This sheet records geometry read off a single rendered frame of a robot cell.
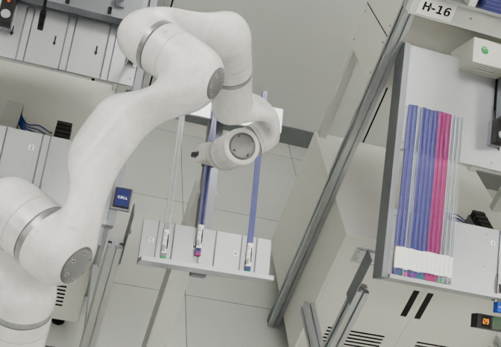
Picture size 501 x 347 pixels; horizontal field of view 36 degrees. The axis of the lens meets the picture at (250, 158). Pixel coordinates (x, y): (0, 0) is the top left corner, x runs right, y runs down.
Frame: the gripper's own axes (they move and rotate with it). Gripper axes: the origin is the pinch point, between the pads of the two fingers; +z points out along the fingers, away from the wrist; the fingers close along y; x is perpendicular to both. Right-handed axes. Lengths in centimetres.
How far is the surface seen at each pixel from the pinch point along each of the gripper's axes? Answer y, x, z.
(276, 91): -70, -69, 181
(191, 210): 0.1, 12.9, 10.2
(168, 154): -18, -25, 172
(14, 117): 51, -9, 49
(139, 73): 20.7, -20.9, 8.5
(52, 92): 41, -24, 74
